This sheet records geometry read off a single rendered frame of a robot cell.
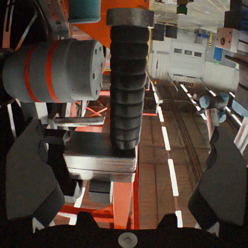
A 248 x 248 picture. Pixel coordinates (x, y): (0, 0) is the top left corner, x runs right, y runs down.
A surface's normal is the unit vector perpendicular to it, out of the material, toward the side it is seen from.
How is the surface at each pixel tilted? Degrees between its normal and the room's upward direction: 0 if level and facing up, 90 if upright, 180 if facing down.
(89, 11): 87
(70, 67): 109
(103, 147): 180
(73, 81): 86
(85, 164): 90
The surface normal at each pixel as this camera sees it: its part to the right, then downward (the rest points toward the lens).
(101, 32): -0.03, 0.54
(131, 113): 0.26, 0.52
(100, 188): 0.04, -0.84
